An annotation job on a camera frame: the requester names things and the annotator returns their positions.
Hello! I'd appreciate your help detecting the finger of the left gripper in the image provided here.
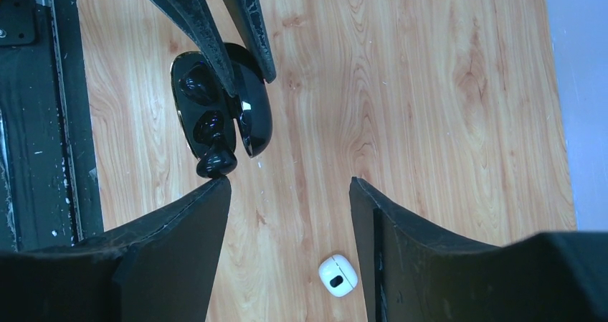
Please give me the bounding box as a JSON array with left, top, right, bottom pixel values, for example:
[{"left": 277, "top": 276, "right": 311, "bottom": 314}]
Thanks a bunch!
[
  {"left": 150, "top": 0, "right": 236, "bottom": 97},
  {"left": 222, "top": 0, "right": 277, "bottom": 82}
]

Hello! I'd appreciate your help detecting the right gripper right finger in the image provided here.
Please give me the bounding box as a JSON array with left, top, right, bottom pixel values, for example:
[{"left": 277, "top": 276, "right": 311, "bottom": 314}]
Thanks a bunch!
[{"left": 349, "top": 178, "right": 607, "bottom": 321}]

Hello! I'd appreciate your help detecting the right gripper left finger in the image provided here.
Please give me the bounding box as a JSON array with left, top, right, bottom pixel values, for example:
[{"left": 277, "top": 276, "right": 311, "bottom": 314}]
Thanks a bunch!
[{"left": 1, "top": 178, "right": 232, "bottom": 321}]

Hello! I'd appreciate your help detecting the white earbud charging case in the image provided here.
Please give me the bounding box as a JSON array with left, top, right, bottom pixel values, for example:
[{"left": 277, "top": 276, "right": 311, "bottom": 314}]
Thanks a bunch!
[{"left": 318, "top": 254, "right": 359, "bottom": 298}]

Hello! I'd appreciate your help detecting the black earbud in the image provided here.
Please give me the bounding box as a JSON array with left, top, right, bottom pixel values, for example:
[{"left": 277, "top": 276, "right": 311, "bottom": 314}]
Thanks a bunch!
[
  {"left": 194, "top": 110, "right": 237, "bottom": 179},
  {"left": 179, "top": 63, "right": 219, "bottom": 106}
]

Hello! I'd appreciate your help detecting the black earbud charging case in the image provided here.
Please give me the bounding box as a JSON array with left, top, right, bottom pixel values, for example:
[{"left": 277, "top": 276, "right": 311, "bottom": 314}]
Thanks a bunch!
[{"left": 170, "top": 42, "right": 272, "bottom": 158}]

